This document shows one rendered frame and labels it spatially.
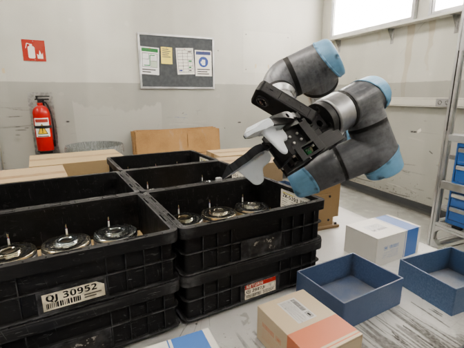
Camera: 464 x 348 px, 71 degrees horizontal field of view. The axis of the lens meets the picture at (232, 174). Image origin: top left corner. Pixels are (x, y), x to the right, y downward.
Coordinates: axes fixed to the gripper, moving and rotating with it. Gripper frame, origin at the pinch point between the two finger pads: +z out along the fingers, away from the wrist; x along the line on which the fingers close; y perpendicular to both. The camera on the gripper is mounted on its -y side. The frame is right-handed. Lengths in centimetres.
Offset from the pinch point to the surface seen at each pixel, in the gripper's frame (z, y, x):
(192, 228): 6.3, 4.2, 19.7
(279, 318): 1.3, 27.7, 18.9
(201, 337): 15.8, 21.5, 16.0
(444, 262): -54, 47, 34
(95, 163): 10, -56, 100
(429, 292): -36, 46, 25
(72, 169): 20, -57, 99
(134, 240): 17.2, 0.9, 17.6
